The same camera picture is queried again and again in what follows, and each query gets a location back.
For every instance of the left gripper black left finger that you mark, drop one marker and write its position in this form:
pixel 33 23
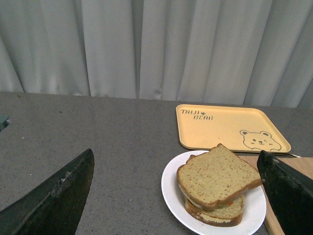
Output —
pixel 56 205

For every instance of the bamboo cutting board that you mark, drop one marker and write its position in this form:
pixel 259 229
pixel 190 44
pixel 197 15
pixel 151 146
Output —
pixel 303 165

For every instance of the bread slice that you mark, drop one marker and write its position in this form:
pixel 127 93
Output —
pixel 223 216
pixel 216 178

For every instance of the white round plate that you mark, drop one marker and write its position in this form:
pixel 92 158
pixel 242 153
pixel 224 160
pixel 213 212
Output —
pixel 255 205

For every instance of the metal cutting board handle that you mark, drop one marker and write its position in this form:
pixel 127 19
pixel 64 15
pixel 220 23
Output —
pixel 292 155

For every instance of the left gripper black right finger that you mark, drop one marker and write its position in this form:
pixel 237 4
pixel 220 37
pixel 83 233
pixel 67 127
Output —
pixel 290 194

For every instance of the grey object at table edge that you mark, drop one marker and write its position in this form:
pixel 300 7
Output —
pixel 4 122

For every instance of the yellow bear tray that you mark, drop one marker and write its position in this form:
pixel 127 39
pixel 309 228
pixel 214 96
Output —
pixel 239 129

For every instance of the grey pleated curtain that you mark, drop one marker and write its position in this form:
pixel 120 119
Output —
pixel 246 52

